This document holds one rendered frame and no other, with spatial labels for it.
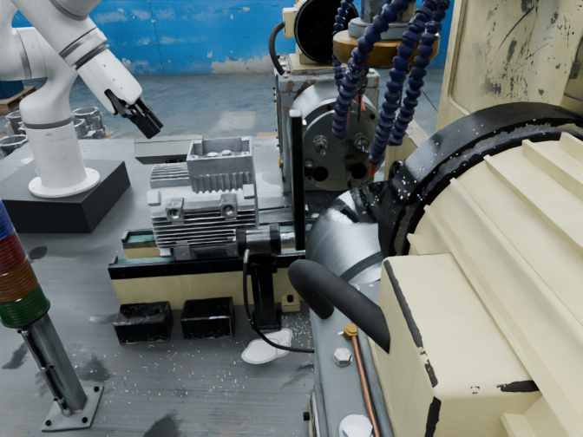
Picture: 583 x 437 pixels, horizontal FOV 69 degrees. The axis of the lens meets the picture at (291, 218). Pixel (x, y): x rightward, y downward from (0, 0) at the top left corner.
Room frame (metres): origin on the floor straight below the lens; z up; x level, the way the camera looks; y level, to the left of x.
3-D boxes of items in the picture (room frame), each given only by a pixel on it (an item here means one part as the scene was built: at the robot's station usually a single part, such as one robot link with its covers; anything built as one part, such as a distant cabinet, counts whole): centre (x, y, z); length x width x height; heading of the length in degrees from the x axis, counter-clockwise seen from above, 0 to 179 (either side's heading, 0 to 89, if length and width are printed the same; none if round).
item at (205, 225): (0.77, 0.17, 1.01); 0.20 x 0.19 x 0.19; 93
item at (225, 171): (0.78, 0.13, 1.11); 0.12 x 0.11 x 0.07; 93
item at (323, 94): (1.14, -0.12, 1.04); 0.37 x 0.25 x 0.25; 2
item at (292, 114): (0.64, -0.01, 1.12); 0.04 x 0.03 x 0.26; 92
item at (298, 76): (1.38, -0.11, 0.99); 0.35 x 0.31 x 0.37; 2
